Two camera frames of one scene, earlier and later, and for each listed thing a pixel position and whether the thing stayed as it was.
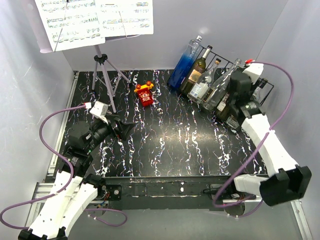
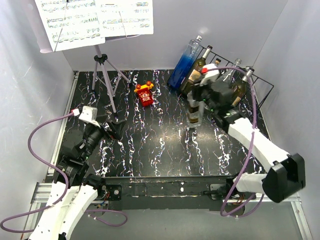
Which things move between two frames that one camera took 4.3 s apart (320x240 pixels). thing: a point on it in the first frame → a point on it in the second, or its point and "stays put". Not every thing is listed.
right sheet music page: (122, 18) stays put
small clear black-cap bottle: (232, 121) → (196, 110)
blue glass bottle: (185, 63) stays put
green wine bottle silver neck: (196, 71) stays put
